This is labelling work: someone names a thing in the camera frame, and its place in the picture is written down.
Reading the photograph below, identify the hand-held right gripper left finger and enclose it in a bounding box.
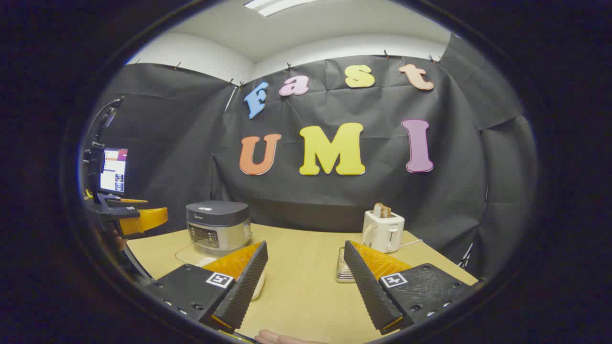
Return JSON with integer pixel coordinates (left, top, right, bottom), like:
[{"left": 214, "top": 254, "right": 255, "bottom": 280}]
[{"left": 143, "top": 240, "right": 269, "bottom": 334}]

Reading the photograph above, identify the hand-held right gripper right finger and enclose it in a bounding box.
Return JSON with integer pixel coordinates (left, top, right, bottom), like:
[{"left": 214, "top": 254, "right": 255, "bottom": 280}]
[{"left": 343, "top": 240, "right": 479, "bottom": 335}]

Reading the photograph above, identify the silver black rice cooker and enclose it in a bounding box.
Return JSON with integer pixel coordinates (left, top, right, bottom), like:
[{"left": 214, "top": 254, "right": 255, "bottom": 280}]
[{"left": 186, "top": 201, "right": 252, "bottom": 255}]

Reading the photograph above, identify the computer monitor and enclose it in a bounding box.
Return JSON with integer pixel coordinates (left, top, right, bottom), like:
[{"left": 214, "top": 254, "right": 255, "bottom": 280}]
[{"left": 99, "top": 148, "right": 129, "bottom": 194}]

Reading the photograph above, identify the clear plastic mat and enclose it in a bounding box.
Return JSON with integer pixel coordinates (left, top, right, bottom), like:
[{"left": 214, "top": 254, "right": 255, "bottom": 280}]
[{"left": 175, "top": 241, "right": 254, "bottom": 267}]

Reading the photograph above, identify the white toaster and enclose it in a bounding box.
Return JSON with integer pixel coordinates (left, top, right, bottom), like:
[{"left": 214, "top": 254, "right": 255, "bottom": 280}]
[{"left": 362, "top": 210, "right": 405, "bottom": 254}]

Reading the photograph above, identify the black backdrop cloth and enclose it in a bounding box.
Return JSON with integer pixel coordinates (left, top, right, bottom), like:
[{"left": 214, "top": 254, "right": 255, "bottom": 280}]
[{"left": 84, "top": 33, "right": 538, "bottom": 282}]

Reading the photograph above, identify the ceiling light panel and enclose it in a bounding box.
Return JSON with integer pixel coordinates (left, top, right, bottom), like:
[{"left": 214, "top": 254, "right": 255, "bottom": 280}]
[{"left": 244, "top": 0, "right": 311, "bottom": 17}]

